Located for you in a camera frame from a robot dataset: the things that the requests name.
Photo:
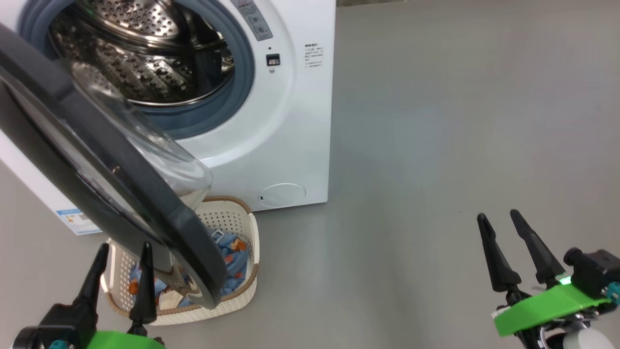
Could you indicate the steel washing machine drum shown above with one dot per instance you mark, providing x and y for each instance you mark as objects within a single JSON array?
[{"x": 145, "y": 72}]

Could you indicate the blue and cream garment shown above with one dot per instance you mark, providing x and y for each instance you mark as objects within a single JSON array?
[{"x": 169, "y": 300}]

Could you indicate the black glass washer door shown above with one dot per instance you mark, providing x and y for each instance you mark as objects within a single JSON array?
[{"x": 193, "y": 242}]

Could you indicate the black text warning label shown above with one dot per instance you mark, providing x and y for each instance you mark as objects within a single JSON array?
[{"x": 314, "y": 55}]

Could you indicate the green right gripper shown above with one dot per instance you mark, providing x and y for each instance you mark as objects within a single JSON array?
[{"x": 542, "y": 308}]

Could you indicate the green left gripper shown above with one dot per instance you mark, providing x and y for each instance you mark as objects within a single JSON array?
[{"x": 121, "y": 341}]

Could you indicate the white front-load washing machine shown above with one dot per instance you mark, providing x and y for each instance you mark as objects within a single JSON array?
[{"x": 300, "y": 145}]

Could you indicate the cream basket with brown rim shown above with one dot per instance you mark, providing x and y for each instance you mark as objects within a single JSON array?
[{"x": 232, "y": 218}]

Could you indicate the grey instruction label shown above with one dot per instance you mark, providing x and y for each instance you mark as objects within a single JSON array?
[{"x": 256, "y": 24}]

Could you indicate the blue bear print garment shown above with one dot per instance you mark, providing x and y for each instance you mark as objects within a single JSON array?
[{"x": 237, "y": 261}]

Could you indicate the round white filter cover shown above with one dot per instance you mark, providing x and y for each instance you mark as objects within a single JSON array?
[{"x": 282, "y": 195}]

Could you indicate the blue energy label sticker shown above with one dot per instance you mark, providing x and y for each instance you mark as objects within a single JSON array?
[{"x": 72, "y": 223}]

